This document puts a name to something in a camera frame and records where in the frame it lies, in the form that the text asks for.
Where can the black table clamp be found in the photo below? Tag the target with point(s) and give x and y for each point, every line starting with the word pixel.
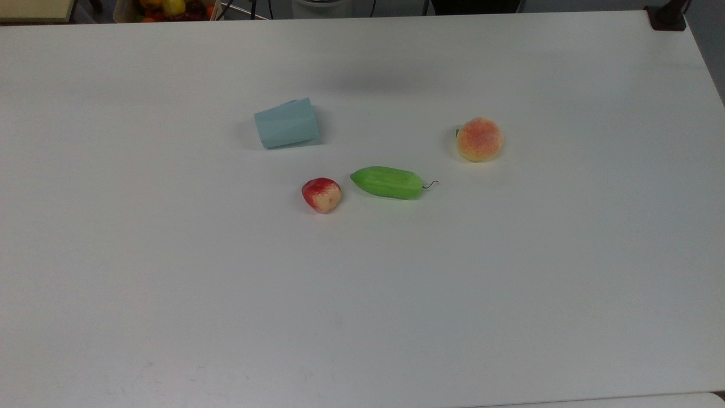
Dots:
pixel 667 17

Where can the green toy cucumber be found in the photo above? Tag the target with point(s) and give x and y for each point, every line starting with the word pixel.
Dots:
pixel 388 182

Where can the bin of toy fruit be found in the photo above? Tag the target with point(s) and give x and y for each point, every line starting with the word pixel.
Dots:
pixel 170 8

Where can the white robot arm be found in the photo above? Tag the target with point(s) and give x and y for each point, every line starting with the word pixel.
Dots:
pixel 315 5

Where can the metal stand legs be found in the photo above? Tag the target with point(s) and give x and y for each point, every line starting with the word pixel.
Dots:
pixel 241 10

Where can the light wooden furniture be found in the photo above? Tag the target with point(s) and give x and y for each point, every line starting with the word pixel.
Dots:
pixel 34 8

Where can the orange pink toy peach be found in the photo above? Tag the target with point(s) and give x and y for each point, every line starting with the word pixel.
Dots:
pixel 480 139

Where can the light blue faceted mug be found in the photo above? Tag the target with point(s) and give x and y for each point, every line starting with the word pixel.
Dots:
pixel 286 124

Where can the red yellow toy apple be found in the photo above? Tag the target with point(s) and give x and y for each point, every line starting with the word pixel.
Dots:
pixel 321 195

